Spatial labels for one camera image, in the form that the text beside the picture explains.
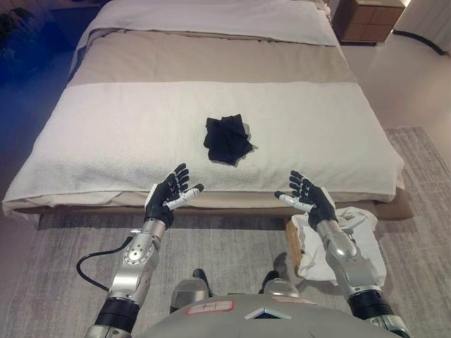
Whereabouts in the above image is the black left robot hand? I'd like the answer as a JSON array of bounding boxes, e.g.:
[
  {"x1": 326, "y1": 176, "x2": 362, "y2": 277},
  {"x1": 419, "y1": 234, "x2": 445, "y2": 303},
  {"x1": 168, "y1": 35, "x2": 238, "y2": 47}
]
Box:
[{"x1": 144, "y1": 163, "x2": 205, "y2": 228}]

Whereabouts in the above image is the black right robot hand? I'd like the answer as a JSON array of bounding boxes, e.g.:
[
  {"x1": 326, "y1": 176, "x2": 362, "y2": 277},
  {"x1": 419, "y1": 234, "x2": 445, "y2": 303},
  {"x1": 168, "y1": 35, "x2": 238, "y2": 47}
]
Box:
[{"x1": 274, "y1": 170, "x2": 339, "y2": 228}]

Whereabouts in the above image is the black clothing item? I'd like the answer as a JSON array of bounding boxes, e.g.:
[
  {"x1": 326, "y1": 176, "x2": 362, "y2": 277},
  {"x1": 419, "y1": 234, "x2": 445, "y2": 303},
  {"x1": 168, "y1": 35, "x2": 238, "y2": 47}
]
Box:
[{"x1": 202, "y1": 113, "x2": 258, "y2": 165}]

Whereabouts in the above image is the wooden basket with white liner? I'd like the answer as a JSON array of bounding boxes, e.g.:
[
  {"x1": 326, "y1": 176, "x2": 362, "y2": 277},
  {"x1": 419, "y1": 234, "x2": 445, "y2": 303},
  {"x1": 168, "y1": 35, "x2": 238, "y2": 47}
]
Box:
[{"x1": 284, "y1": 206, "x2": 387, "y2": 282}]

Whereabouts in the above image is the white textured bed blanket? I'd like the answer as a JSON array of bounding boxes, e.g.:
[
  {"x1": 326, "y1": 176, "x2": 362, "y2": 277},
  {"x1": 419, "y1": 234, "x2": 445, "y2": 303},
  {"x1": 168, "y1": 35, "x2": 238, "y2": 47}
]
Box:
[{"x1": 1, "y1": 81, "x2": 405, "y2": 218}]

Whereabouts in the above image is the white bed top cover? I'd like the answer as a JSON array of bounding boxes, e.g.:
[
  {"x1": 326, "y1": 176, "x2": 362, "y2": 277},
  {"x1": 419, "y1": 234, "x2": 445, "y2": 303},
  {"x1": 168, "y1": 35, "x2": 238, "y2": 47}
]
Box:
[{"x1": 79, "y1": 0, "x2": 338, "y2": 46}]

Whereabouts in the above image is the grey woven rug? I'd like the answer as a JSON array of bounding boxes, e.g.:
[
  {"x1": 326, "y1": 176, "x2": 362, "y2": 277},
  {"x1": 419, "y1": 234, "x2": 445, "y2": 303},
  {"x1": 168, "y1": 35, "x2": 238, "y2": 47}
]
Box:
[{"x1": 0, "y1": 126, "x2": 451, "y2": 338}]

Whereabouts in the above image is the silver right robot leg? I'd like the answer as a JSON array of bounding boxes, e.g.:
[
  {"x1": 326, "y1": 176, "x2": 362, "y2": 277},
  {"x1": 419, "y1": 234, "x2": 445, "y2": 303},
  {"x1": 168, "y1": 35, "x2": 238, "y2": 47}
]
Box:
[{"x1": 259, "y1": 270, "x2": 300, "y2": 300}]

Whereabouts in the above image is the pink-edged blank torso label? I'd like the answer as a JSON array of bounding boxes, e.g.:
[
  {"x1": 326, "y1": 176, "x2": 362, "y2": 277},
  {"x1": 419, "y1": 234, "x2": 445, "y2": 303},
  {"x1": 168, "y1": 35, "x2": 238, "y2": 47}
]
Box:
[{"x1": 271, "y1": 295, "x2": 318, "y2": 305}]

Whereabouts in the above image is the pink-edged handwritten torso label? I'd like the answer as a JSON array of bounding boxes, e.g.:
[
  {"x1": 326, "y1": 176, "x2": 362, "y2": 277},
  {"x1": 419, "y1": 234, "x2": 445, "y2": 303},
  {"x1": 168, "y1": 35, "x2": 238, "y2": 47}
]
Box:
[{"x1": 187, "y1": 299, "x2": 235, "y2": 315}]

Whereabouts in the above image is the grey robot torso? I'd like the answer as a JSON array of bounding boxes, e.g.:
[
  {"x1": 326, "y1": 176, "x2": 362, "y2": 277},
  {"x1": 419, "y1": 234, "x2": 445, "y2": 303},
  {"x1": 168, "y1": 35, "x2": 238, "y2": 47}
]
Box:
[{"x1": 133, "y1": 294, "x2": 392, "y2": 338}]

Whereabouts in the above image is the brown wooden nightstand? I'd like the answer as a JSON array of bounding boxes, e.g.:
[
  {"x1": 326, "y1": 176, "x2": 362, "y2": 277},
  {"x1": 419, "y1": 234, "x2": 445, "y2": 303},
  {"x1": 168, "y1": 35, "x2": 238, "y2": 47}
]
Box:
[{"x1": 333, "y1": 0, "x2": 406, "y2": 45}]

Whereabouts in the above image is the black curved baseboard strip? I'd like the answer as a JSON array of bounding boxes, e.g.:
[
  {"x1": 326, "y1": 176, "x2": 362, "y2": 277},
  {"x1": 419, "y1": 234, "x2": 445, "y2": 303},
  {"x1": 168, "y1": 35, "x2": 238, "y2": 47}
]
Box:
[{"x1": 393, "y1": 30, "x2": 451, "y2": 57}]

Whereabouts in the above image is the beige upholstered bed frame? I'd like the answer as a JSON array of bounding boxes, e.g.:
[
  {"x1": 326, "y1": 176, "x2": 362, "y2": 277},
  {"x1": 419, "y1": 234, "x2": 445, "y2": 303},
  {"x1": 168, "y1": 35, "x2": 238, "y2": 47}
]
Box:
[{"x1": 13, "y1": 192, "x2": 414, "y2": 227}]

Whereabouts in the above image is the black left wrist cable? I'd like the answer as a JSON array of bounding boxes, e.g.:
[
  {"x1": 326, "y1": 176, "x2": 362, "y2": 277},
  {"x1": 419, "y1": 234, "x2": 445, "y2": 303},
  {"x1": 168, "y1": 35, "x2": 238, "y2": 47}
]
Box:
[{"x1": 76, "y1": 236, "x2": 135, "y2": 293}]

